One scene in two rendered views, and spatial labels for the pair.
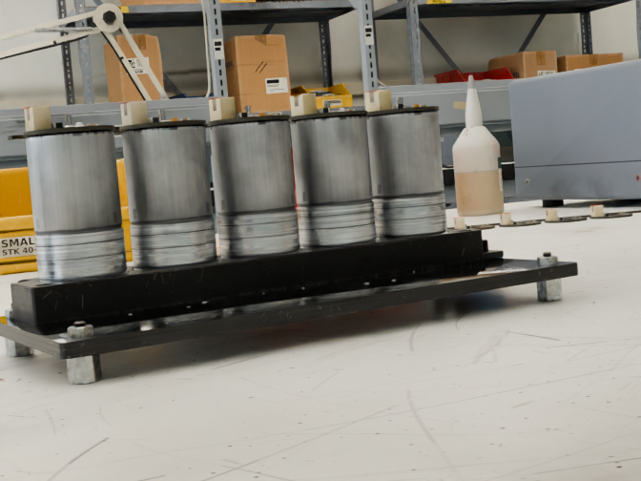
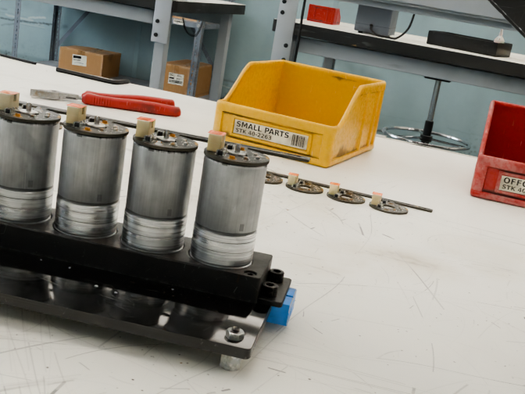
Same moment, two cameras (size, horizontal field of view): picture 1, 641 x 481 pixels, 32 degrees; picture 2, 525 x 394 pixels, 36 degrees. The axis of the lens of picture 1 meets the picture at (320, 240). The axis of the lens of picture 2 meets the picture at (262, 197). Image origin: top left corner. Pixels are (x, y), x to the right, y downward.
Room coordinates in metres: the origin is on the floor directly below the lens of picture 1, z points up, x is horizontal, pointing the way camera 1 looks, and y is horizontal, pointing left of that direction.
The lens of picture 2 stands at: (0.14, -0.22, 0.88)
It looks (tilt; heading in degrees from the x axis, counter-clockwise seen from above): 15 degrees down; 37
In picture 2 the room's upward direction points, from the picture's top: 10 degrees clockwise
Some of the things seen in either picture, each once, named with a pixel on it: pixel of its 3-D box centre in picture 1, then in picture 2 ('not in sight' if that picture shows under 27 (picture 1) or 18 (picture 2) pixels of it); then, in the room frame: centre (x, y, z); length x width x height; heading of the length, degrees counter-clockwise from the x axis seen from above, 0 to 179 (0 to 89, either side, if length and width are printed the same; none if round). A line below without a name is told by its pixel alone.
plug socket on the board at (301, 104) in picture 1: (305, 105); (148, 127); (0.35, 0.00, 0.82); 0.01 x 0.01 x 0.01; 30
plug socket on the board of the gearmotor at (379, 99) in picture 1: (381, 100); (218, 141); (0.36, -0.02, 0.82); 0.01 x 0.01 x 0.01; 30
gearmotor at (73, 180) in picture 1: (77, 217); not in sight; (0.31, 0.07, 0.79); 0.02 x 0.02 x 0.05
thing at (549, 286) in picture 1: (292, 306); (63, 277); (0.32, 0.01, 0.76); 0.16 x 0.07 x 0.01; 120
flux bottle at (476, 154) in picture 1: (475, 145); not in sight; (0.80, -0.12, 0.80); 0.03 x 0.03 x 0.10
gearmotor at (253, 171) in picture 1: (256, 199); (89, 187); (0.34, 0.02, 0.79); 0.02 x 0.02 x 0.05
